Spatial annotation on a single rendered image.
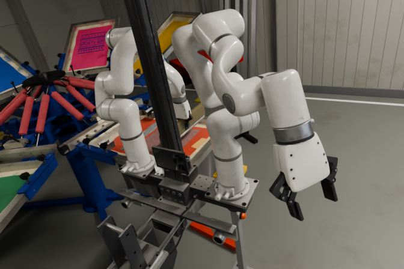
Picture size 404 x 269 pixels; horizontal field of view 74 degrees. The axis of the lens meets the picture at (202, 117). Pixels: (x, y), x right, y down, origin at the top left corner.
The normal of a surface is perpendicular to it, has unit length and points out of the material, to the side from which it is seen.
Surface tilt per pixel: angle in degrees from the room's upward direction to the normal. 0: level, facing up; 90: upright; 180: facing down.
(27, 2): 90
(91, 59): 32
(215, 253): 0
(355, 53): 90
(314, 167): 71
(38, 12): 90
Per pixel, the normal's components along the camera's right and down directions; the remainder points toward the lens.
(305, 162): 0.32, 0.04
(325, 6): -0.47, 0.47
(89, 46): -0.13, -0.49
